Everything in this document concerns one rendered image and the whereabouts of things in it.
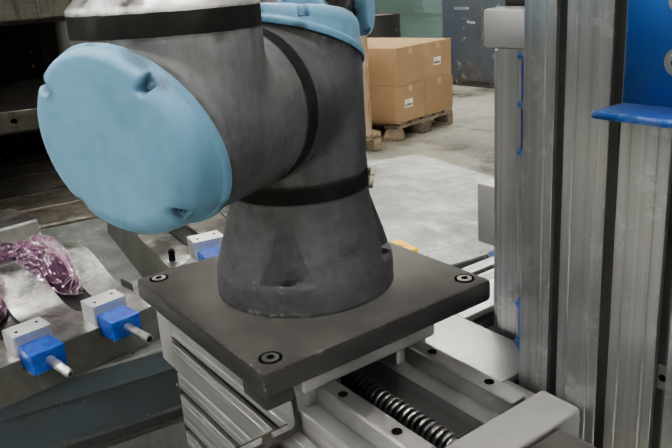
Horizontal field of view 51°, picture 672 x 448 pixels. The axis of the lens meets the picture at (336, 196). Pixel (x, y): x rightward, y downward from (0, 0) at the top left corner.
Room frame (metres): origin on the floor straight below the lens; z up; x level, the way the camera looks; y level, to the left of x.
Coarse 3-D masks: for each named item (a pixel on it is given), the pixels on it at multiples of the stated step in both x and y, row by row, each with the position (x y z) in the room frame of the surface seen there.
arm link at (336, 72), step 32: (288, 32) 0.51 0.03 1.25; (320, 32) 0.52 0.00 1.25; (352, 32) 0.54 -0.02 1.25; (320, 64) 0.51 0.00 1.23; (352, 64) 0.54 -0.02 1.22; (320, 96) 0.49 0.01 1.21; (352, 96) 0.54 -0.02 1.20; (320, 128) 0.50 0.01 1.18; (352, 128) 0.54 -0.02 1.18; (320, 160) 0.52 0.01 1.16; (352, 160) 0.53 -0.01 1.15
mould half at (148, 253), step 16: (192, 224) 1.21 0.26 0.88; (208, 224) 1.20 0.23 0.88; (224, 224) 1.19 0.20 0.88; (128, 240) 1.24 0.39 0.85; (144, 240) 1.14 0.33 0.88; (160, 240) 1.13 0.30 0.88; (176, 240) 1.12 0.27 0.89; (128, 256) 1.26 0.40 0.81; (144, 256) 1.13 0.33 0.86; (160, 256) 1.04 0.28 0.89; (176, 256) 1.03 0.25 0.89; (144, 272) 1.15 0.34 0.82
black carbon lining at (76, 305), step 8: (64, 296) 0.98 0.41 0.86; (72, 296) 0.98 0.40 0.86; (80, 296) 0.99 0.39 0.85; (88, 296) 0.98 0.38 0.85; (72, 304) 0.97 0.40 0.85; (80, 304) 0.97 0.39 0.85; (8, 312) 0.93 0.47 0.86; (8, 320) 0.91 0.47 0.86; (16, 320) 0.91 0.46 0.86; (0, 328) 0.90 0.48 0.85; (0, 336) 0.88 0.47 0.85
